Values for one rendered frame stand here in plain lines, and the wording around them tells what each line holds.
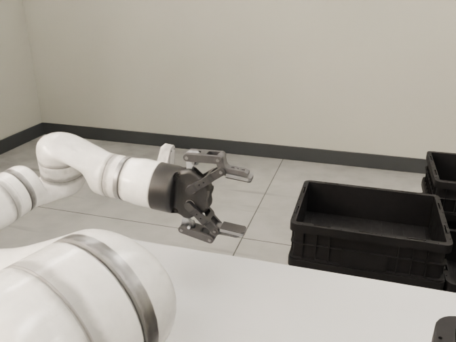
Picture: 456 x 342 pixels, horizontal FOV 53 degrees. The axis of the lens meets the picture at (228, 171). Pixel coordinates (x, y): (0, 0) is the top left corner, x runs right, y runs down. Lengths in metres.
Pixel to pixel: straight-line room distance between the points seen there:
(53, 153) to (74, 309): 0.53
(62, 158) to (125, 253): 0.49
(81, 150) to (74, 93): 3.10
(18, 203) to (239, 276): 0.38
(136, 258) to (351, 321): 0.54
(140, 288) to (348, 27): 2.88
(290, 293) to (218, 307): 0.13
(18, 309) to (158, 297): 0.07
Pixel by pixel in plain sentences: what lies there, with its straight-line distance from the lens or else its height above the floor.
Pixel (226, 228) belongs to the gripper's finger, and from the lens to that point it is 0.71.
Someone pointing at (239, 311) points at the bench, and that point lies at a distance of 0.76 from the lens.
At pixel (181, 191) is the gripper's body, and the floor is 0.89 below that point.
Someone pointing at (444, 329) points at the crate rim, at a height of 0.93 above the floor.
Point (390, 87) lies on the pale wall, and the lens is 3.13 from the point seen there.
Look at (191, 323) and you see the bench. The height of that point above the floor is 0.70.
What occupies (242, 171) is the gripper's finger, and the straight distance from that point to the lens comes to 0.66.
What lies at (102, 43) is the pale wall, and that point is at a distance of 3.62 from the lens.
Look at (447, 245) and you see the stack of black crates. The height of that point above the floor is 0.59.
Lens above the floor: 1.18
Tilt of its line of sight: 23 degrees down
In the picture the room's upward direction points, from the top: straight up
